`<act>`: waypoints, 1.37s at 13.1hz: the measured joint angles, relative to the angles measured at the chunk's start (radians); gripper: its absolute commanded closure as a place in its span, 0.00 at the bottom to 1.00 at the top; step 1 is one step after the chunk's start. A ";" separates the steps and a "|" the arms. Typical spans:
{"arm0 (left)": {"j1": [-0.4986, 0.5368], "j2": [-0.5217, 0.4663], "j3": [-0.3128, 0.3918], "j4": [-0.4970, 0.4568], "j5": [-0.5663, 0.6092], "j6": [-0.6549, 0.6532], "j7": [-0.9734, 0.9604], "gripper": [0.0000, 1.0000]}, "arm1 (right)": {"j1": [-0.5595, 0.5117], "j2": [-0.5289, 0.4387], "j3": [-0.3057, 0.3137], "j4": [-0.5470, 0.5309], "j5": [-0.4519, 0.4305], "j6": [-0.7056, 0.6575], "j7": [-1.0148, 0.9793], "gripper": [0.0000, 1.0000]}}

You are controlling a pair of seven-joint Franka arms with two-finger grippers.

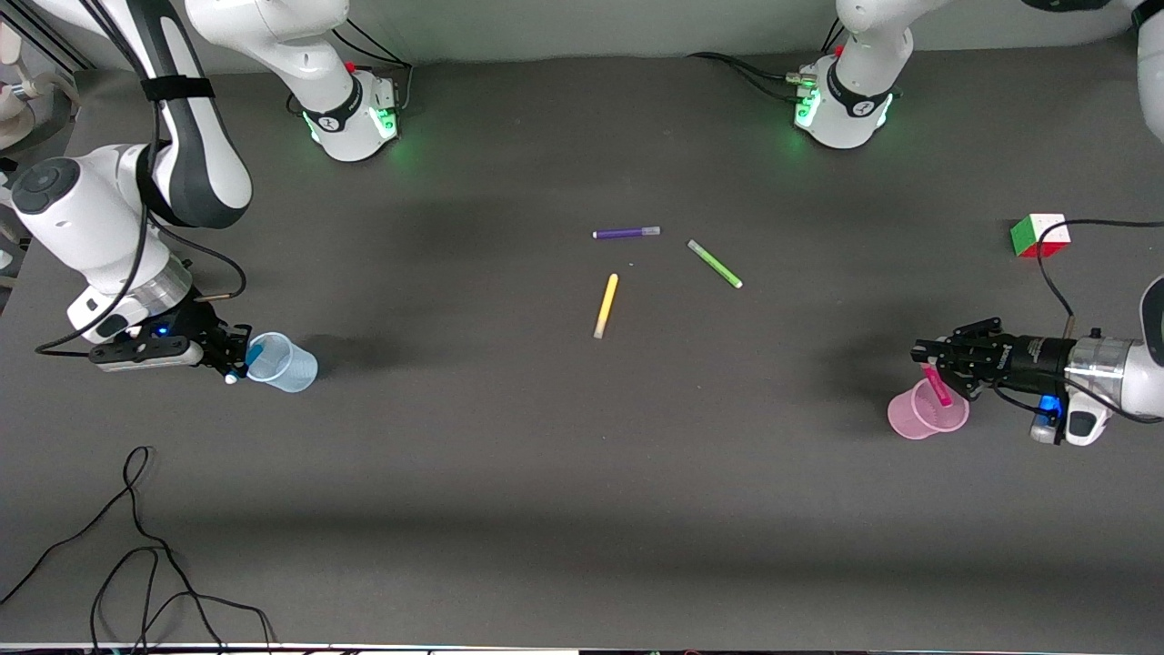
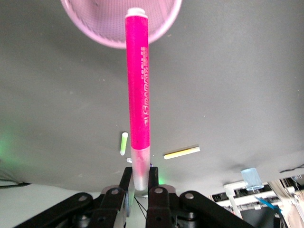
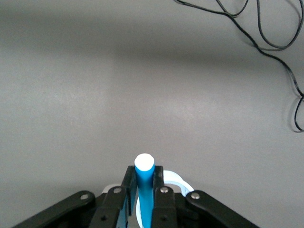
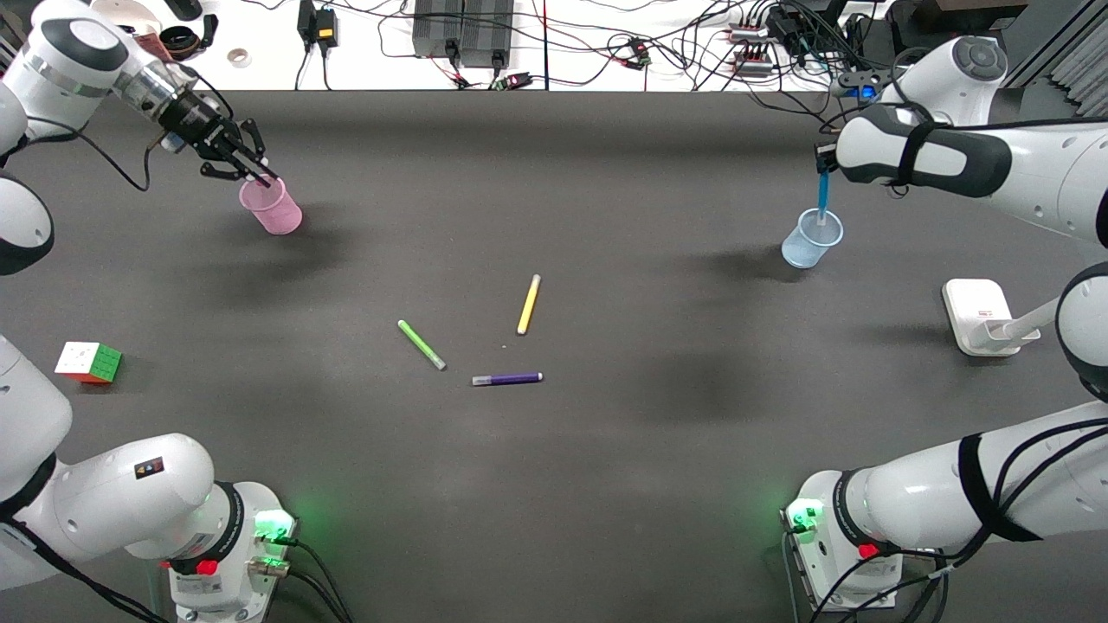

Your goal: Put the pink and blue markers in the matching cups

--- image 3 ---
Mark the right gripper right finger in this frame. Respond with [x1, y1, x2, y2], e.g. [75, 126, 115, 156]
[151, 165, 260, 228]

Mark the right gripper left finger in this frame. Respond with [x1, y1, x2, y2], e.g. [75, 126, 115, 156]
[11, 165, 138, 228]

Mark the blue marker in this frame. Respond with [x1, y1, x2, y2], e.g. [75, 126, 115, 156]
[134, 153, 156, 228]

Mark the light blue plastic cup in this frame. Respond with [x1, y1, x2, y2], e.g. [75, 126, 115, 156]
[102, 170, 194, 228]

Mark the dark grey table cloth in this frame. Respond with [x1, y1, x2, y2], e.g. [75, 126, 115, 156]
[0, 0, 304, 228]

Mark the thin black loose cable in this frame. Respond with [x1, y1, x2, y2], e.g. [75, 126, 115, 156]
[174, 0, 304, 133]

